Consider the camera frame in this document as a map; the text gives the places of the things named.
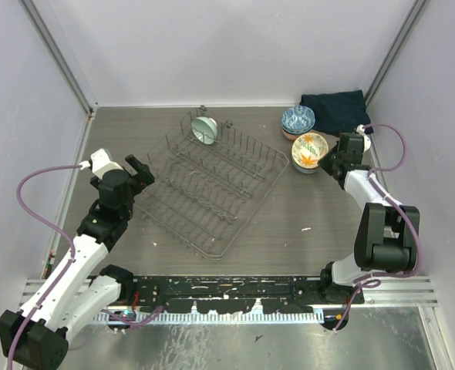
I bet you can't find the blue white diamond bowl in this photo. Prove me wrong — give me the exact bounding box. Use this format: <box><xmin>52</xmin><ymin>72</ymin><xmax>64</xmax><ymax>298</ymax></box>
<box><xmin>281</xmin><ymin>105</ymin><xmax>315</xmax><ymax>134</ymax></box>

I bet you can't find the grey wire dish rack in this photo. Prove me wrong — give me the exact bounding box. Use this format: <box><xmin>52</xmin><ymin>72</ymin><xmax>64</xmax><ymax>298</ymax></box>
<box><xmin>135</xmin><ymin>106</ymin><xmax>289</xmax><ymax>260</ymax></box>

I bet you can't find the green leaf pattern bowl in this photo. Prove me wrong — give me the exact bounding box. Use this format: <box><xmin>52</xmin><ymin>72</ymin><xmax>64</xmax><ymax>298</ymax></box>
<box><xmin>281</xmin><ymin>127</ymin><xmax>301</xmax><ymax>136</ymax></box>

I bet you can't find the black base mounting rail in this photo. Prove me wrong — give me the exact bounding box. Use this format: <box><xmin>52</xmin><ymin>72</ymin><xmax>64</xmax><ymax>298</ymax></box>
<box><xmin>114</xmin><ymin>275</ymin><xmax>353</xmax><ymax>315</ymax></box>

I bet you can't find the blue floral bowl front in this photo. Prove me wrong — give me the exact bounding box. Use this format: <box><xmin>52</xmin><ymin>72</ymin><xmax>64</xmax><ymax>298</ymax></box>
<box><xmin>282</xmin><ymin>131</ymin><xmax>298</xmax><ymax>140</ymax></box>

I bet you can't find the dark blue cloth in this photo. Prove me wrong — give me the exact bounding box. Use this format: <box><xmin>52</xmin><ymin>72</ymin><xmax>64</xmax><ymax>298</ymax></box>
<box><xmin>300</xmin><ymin>90</ymin><xmax>371</xmax><ymax>136</ymax></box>

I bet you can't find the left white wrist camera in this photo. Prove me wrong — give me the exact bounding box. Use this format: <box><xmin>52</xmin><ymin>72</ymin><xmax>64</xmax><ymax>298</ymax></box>
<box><xmin>79</xmin><ymin>148</ymin><xmax>123</xmax><ymax>180</ymax></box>

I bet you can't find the yellow blue floral bowl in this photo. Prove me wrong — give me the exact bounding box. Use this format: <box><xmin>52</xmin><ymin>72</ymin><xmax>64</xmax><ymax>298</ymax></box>
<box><xmin>295</xmin><ymin>166</ymin><xmax>318</xmax><ymax>174</ymax></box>

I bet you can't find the white slotted cable duct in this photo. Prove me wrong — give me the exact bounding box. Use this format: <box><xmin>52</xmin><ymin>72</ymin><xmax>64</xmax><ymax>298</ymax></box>
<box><xmin>96</xmin><ymin>308</ymin><xmax>325</xmax><ymax>325</ymax></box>

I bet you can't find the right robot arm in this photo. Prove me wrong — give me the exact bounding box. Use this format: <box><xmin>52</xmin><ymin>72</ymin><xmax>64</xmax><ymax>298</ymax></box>
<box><xmin>318</xmin><ymin>133</ymin><xmax>420</xmax><ymax>304</ymax></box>

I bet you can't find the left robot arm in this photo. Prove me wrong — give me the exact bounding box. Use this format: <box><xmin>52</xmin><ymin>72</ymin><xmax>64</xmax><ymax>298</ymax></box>
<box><xmin>0</xmin><ymin>149</ymin><xmax>154</xmax><ymax>369</ymax></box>

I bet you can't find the yellow bowl with leaves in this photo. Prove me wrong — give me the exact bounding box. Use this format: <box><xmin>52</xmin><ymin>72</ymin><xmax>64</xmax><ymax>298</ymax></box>
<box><xmin>291</xmin><ymin>132</ymin><xmax>329</xmax><ymax>170</ymax></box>

